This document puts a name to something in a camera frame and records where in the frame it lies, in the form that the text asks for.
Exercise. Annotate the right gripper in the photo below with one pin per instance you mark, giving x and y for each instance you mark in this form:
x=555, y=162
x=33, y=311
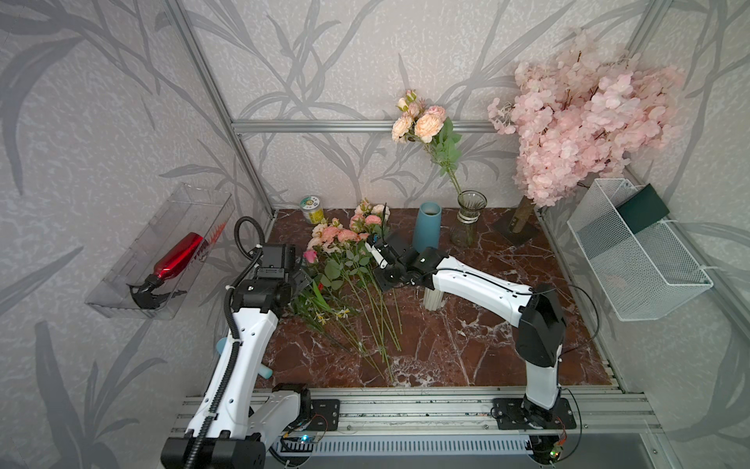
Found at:
x=376, y=274

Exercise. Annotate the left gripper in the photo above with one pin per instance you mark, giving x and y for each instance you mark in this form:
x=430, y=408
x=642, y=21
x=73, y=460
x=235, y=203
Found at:
x=300, y=276

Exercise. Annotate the pink peach rose stem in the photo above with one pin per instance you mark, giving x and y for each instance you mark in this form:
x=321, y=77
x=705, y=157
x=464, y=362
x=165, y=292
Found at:
x=337, y=271

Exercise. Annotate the cream peach rose stem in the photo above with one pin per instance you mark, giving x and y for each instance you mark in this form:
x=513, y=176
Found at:
x=434, y=131

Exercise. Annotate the pink white rose stem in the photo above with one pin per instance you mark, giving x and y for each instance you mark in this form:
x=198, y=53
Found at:
x=411, y=104

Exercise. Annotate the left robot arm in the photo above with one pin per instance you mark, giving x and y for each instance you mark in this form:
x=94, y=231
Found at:
x=225, y=432

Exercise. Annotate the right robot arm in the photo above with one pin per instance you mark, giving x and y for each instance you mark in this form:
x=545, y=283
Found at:
x=535, y=312

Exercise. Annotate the teal ceramic vase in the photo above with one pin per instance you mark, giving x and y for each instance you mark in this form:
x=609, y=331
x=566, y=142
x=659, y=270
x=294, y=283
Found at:
x=427, y=228

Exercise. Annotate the white ribbed vase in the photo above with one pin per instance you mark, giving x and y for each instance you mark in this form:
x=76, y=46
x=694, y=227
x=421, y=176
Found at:
x=433, y=300

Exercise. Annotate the clear glass vase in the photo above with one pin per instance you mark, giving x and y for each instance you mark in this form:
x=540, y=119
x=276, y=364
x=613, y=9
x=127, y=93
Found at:
x=471, y=204

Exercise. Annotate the small white yellow flowers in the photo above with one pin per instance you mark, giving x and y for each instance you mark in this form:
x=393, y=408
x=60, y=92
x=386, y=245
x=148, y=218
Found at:
x=324, y=317

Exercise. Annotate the magenta rose bud stem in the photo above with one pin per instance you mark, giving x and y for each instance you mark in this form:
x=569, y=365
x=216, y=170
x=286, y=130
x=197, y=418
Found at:
x=311, y=257

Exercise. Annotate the pink rose bunch with leaves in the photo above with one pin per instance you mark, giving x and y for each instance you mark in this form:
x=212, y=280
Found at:
x=369, y=224

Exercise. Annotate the small tape roll jar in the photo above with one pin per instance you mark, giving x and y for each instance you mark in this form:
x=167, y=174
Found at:
x=312, y=209

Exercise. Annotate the teal plastic scraper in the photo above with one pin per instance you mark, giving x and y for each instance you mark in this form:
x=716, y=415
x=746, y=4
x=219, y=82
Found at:
x=263, y=371

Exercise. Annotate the pink cherry blossom tree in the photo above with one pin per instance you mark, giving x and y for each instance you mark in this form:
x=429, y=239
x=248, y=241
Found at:
x=581, y=114

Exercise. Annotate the dark green card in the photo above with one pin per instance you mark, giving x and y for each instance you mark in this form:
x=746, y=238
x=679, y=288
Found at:
x=643, y=209

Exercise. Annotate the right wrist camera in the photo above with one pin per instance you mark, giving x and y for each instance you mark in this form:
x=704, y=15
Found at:
x=380, y=261

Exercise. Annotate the clear plastic wall bin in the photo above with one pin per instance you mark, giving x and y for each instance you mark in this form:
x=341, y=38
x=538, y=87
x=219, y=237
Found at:
x=188, y=209

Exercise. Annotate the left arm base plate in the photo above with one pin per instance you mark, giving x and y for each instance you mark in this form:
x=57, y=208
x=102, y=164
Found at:
x=324, y=416

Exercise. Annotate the aluminium front rail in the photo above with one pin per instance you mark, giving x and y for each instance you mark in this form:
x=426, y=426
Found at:
x=465, y=410

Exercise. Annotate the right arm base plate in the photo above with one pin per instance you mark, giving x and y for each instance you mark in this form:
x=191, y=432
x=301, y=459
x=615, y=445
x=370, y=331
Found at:
x=520, y=414

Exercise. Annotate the white wire mesh basket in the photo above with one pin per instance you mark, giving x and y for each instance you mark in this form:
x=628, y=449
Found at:
x=645, y=276

